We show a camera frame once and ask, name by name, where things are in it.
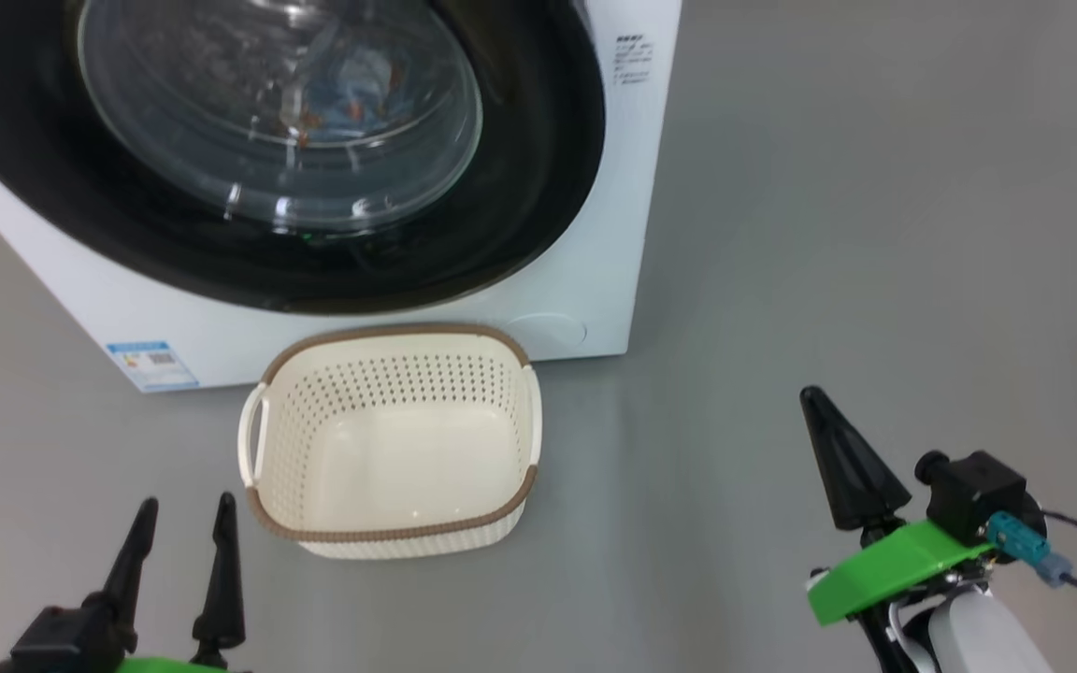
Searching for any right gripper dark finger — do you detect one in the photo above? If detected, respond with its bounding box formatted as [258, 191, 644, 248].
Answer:
[800, 386, 912, 532]

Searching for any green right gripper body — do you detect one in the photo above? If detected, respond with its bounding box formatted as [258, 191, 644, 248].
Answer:
[805, 520, 998, 627]

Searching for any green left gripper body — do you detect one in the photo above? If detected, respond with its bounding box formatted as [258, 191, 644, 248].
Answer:
[113, 654, 231, 673]

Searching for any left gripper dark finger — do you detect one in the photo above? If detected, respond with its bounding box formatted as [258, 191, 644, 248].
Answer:
[191, 493, 247, 666]
[101, 497, 160, 627]

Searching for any black round glass washer door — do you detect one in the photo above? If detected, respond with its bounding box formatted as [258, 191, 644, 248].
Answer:
[0, 0, 607, 315]

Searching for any blue printed garment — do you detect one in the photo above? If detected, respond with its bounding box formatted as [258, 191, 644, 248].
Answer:
[295, 47, 409, 150]

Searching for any white front-load washing machine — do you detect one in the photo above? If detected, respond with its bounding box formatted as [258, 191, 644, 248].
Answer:
[0, 0, 684, 394]

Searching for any cream perforated laundry basket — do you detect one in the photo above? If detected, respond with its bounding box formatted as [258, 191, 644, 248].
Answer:
[237, 323, 543, 560]

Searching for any blue energy label sticker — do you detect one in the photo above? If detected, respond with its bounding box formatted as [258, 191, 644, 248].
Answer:
[107, 340, 200, 392]

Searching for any round white filter cover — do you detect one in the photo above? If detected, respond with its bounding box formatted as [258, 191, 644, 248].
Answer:
[501, 313, 588, 351]

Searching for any small black text sticker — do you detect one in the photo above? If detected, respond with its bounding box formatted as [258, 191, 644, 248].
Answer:
[615, 36, 654, 87]

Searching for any teal right camera connector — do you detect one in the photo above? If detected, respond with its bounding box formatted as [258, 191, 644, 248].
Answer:
[985, 511, 1072, 587]

